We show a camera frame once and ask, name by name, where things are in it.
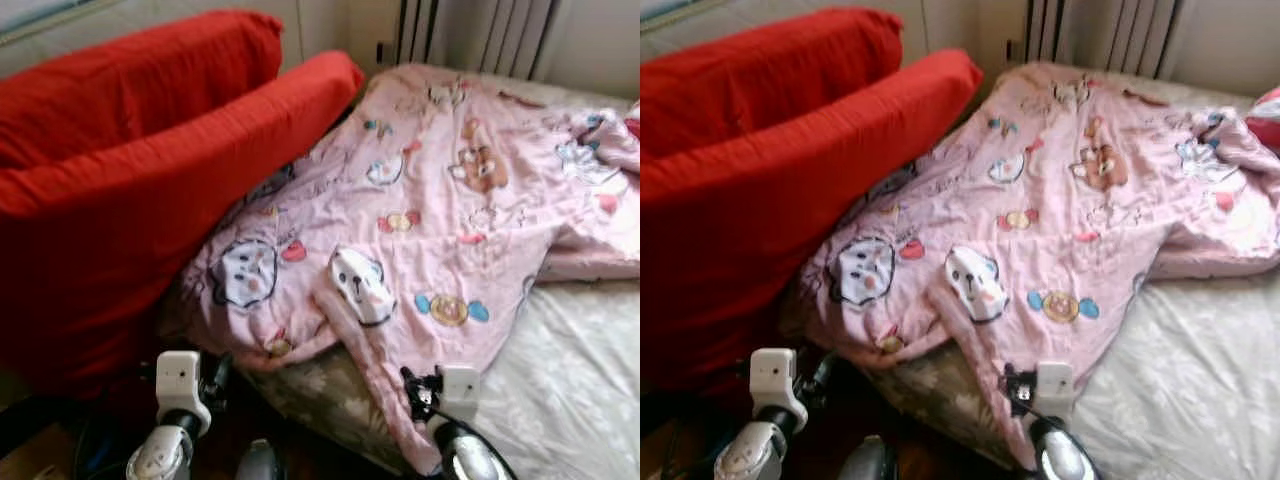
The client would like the grey pleated curtain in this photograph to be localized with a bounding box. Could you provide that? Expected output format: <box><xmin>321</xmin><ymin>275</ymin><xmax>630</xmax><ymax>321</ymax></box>
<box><xmin>395</xmin><ymin>0</ymin><xmax>561</xmax><ymax>81</ymax></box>
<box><xmin>1022</xmin><ymin>0</ymin><xmax>1186</xmax><ymax>79</ymax></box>

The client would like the bed with beige sheet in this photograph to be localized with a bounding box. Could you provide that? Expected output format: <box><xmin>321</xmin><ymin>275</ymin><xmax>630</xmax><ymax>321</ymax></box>
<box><xmin>240</xmin><ymin>70</ymin><xmax>641</xmax><ymax>480</ymax></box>
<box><xmin>880</xmin><ymin>70</ymin><xmax>1280</xmax><ymax>480</ymax></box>

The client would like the silver robot knee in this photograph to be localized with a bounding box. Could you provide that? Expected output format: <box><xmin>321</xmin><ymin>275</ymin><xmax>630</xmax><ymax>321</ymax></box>
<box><xmin>838</xmin><ymin>435</ymin><xmax>896</xmax><ymax>480</ymax></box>
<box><xmin>235</xmin><ymin>440</ymin><xmax>287</xmax><ymax>480</ymax></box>

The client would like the pink cartoon print blanket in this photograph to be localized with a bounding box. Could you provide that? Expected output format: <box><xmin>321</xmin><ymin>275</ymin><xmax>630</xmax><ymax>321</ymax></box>
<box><xmin>180</xmin><ymin>62</ymin><xmax>641</xmax><ymax>476</ymax></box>
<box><xmin>797</xmin><ymin>60</ymin><xmax>1280</xmax><ymax>471</ymax></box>

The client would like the red folded mattress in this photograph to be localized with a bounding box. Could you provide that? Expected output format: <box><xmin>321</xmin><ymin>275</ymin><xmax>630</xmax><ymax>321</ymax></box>
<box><xmin>0</xmin><ymin>8</ymin><xmax>366</xmax><ymax>401</ymax></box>
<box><xmin>640</xmin><ymin>5</ymin><xmax>986</xmax><ymax>391</ymax></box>

